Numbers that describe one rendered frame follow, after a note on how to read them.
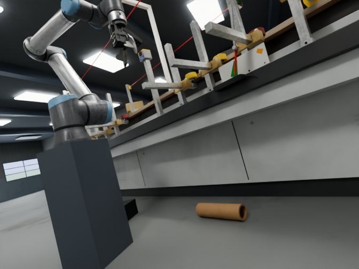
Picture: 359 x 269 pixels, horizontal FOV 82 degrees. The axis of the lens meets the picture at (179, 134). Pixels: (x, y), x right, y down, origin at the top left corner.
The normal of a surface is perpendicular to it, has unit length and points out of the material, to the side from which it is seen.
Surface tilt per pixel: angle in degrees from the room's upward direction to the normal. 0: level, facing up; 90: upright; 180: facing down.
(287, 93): 90
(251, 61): 90
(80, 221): 90
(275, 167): 90
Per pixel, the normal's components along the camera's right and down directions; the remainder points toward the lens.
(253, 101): -0.72, 0.15
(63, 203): -0.36, 0.05
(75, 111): 0.81, -0.22
